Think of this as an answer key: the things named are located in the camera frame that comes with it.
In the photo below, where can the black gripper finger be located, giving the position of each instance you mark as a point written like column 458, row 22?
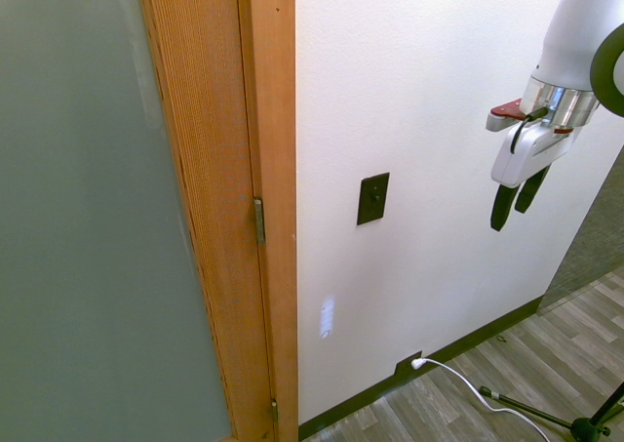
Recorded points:
column 532, row 188
column 501, row 208

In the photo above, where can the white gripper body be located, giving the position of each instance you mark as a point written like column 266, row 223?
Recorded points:
column 524, row 154

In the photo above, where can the dark baseboard strip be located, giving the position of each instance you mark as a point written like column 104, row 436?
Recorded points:
column 419, row 364

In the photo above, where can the metal door hinge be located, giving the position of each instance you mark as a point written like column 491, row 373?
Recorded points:
column 259, row 220
column 274, row 410

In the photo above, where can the wooden door with frosted glass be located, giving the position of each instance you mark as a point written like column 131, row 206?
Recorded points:
column 107, row 208

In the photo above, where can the grey wrist camera with red mount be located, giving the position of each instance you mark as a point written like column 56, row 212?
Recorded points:
column 504, row 115

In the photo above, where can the dark brown light switch plate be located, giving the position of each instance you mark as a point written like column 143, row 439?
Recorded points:
column 372, row 198

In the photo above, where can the dark wall outlet plate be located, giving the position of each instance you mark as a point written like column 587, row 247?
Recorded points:
column 408, row 360

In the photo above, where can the black camera tripod stand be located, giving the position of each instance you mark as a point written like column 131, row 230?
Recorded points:
column 560, row 410

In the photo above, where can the wooden door frame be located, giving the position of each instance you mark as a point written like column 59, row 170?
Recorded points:
column 273, row 169

